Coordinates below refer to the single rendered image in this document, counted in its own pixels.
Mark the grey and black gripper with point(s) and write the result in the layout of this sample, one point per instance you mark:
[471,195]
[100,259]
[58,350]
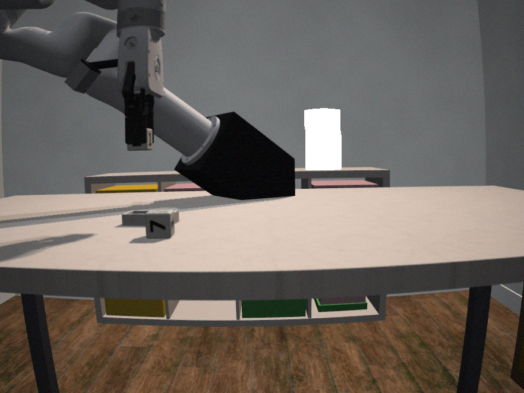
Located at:
[140,68]

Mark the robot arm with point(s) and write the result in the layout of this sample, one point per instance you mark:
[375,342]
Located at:
[64,53]

